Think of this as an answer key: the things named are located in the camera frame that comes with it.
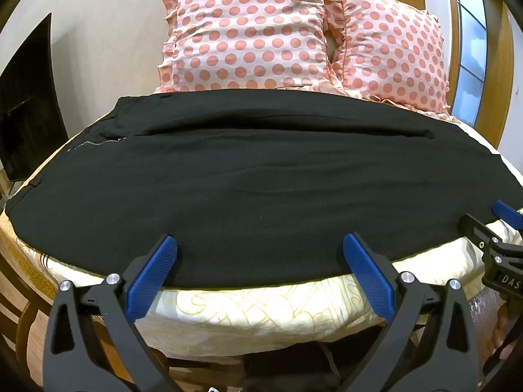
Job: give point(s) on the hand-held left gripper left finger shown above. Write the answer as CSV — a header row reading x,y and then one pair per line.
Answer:
x,y
150,278

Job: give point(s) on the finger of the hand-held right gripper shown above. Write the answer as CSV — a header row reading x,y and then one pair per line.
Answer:
x,y
506,212
478,232

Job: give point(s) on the black flat screen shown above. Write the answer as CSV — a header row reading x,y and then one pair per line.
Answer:
x,y
28,106

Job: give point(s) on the person's right hand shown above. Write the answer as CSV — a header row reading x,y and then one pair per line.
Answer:
x,y
501,330

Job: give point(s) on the black pants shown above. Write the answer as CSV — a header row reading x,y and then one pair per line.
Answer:
x,y
253,196

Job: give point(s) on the pink polka dot pillow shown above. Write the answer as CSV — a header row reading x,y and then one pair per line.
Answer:
x,y
388,53
245,32

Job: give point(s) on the bed with yellow patterned sheet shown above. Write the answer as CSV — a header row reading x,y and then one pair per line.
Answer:
x,y
253,310

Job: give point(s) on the wooden framed window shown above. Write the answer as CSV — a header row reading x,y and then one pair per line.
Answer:
x,y
472,45

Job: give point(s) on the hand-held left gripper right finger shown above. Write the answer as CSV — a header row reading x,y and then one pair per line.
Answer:
x,y
368,271

